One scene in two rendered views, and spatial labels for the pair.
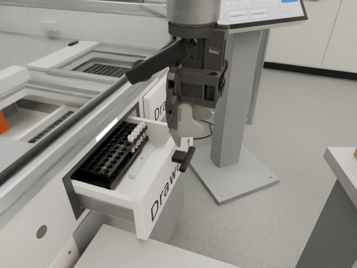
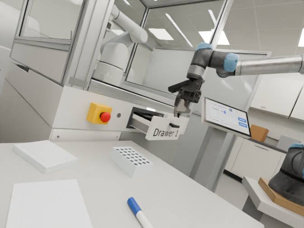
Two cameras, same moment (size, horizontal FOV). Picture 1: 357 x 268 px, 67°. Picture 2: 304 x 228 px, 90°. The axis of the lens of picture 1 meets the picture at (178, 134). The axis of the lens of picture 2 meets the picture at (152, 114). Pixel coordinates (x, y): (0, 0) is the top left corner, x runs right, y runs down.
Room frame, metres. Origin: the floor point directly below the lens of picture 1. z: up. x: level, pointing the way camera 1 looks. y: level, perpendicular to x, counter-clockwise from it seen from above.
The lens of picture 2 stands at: (-0.35, -0.12, 0.99)
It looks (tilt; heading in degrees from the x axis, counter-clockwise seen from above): 5 degrees down; 17
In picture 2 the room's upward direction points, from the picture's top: 19 degrees clockwise
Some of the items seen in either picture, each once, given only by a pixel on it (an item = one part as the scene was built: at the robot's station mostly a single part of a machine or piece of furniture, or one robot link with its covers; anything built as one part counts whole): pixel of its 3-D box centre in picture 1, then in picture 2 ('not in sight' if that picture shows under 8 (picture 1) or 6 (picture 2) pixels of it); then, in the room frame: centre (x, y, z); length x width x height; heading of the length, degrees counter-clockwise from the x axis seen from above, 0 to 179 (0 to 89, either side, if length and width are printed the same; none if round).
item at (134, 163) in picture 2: not in sight; (130, 159); (0.12, 0.04, 0.78); 0.12 x 0.08 x 0.04; 68
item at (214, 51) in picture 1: (196, 64); (191, 89); (0.40, -0.03, 1.10); 0.09 x 0.08 x 0.12; 71
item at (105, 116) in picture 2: not in sight; (104, 116); (0.13, 0.20, 0.88); 0.04 x 0.03 x 0.04; 161
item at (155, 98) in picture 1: (166, 93); (174, 124); (0.76, 0.04, 0.87); 0.29 x 0.02 x 0.11; 161
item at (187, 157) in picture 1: (181, 157); (173, 125); (0.41, -0.01, 0.91); 0.07 x 0.04 x 0.01; 161
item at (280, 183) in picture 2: not in sight; (292, 184); (0.49, -0.58, 0.84); 0.15 x 0.15 x 0.10
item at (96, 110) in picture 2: not in sight; (100, 114); (0.14, 0.23, 0.88); 0.07 x 0.05 x 0.07; 161
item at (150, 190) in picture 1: (169, 166); (167, 129); (0.42, 0.02, 0.87); 0.29 x 0.02 x 0.11; 161
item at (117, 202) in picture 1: (85, 149); (138, 117); (0.49, 0.22, 0.86); 0.40 x 0.26 x 0.06; 71
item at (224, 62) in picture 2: not in sight; (223, 62); (0.41, -0.12, 1.26); 0.11 x 0.11 x 0.08; 83
